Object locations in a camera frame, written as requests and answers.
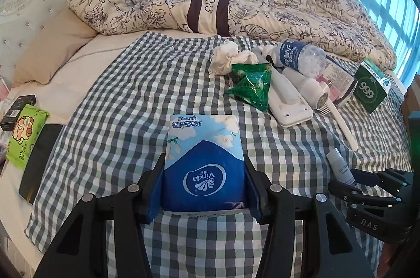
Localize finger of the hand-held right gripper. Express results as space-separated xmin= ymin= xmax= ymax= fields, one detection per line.
xmin=327 ymin=179 xmax=399 ymax=211
xmin=351 ymin=167 xmax=412 ymax=196

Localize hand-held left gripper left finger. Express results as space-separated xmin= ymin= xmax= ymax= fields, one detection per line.
xmin=33 ymin=153 xmax=168 ymax=278

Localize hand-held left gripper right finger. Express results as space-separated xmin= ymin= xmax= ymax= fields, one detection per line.
xmin=243 ymin=158 xmax=384 ymax=278

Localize small white tube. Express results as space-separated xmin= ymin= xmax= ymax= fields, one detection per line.
xmin=326 ymin=148 xmax=356 ymax=188

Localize white plastic fork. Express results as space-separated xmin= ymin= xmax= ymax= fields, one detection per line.
xmin=318 ymin=102 xmax=359 ymax=151

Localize blue tissue pack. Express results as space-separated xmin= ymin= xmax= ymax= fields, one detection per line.
xmin=162 ymin=114 xmax=248 ymax=216

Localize green medicine box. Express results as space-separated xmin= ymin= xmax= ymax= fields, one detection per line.
xmin=353 ymin=59 xmax=392 ymax=114

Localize white labelled dark packet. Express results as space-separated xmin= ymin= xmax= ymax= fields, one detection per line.
xmin=325 ymin=55 xmax=359 ymax=108

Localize white plug-in device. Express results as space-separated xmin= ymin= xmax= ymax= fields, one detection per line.
xmin=282 ymin=67 xmax=333 ymax=110

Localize green snack bag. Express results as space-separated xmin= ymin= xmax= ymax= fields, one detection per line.
xmin=225 ymin=63 xmax=273 ymax=112

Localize white tissue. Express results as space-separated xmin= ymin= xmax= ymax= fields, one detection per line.
xmin=209 ymin=41 xmax=239 ymax=76
xmin=237 ymin=51 xmax=260 ymax=65

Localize clear water bottle blue label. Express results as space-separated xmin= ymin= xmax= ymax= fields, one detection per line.
xmin=278 ymin=38 xmax=329 ymax=77

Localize checkered cloth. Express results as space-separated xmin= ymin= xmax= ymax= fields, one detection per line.
xmin=24 ymin=32 xmax=411 ymax=278

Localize black phone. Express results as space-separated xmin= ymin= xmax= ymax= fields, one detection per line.
xmin=19 ymin=124 xmax=64 ymax=204

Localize green wet wipes pack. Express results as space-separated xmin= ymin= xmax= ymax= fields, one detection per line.
xmin=7 ymin=104 xmax=50 ymax=170

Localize black box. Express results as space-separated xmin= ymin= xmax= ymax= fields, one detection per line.
xmin=0 ymin=94 xmax=36 ymax=132

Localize beige pillow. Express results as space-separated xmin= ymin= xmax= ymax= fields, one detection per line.
xmin=13 ymin=7 xmax=99 ymax=88

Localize floral duvet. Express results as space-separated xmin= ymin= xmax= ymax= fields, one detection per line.
xmin=67 ymin=0 xmax=396 ymax=70

